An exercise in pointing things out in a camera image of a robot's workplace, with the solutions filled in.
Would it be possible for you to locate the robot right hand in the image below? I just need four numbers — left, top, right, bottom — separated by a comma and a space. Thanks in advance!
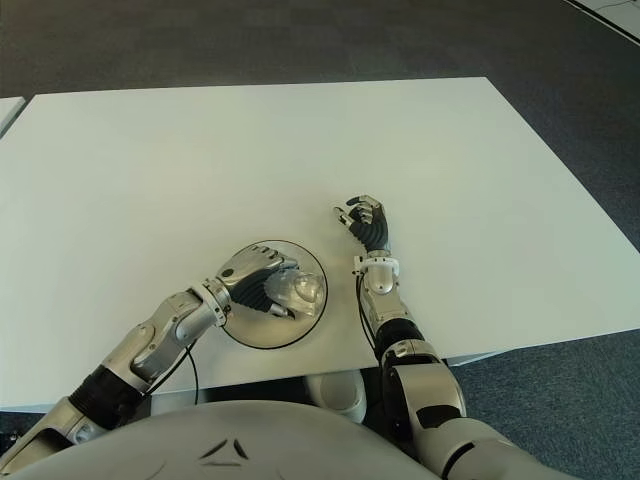
329, 193, 392, 253

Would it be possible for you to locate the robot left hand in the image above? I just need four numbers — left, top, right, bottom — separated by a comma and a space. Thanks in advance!
202, 243, 301, 321

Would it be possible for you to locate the white plate black rim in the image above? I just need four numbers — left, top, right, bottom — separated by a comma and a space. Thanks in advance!
219, 239, 329, 350

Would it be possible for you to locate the clear water bottle blue cap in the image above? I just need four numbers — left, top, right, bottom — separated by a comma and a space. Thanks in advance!
263, 268, 324, 317

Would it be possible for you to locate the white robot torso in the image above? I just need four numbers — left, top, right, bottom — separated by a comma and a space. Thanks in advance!
9, 399, 441, 480

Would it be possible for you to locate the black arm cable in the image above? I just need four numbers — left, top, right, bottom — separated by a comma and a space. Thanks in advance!
355, 272, 381, 361
184, 344, 201, 406

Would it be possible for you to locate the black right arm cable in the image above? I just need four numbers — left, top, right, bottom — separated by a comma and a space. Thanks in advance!
355, 272, 381, 361

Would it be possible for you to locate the white robot leg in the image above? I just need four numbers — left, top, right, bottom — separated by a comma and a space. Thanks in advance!
305, 372, 367, 424

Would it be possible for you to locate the white neighbouring table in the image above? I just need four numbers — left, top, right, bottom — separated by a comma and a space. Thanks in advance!
0, 96, 27, 139

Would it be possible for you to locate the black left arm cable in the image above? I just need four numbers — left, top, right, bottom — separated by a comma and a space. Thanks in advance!
184, 344, 201, 406

